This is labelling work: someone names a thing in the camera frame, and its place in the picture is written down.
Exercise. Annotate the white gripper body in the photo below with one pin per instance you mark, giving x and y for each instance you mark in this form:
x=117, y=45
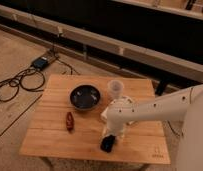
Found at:
x=119, y=133

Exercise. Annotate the black eraser block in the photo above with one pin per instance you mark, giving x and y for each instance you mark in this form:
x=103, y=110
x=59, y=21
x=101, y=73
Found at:
x=107, y=143

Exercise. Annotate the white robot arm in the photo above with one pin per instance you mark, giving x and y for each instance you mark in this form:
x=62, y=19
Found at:
x=184, y=105

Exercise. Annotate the clear plastic cup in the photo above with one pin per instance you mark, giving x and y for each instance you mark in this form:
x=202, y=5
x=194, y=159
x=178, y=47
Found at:
x=115, y=88

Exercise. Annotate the black round bowl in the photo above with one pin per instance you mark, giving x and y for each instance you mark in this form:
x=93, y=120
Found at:
x=85, y=97

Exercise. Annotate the red brown small object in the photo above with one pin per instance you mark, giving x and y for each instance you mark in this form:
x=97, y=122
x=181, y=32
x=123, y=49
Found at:
x=69, y=121

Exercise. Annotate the wooden table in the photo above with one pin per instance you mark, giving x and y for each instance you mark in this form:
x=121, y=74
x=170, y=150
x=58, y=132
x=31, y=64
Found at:
x=48, y=136

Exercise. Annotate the black power adapter box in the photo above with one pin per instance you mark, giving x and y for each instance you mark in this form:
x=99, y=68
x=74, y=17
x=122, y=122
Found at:
x=40, y=63

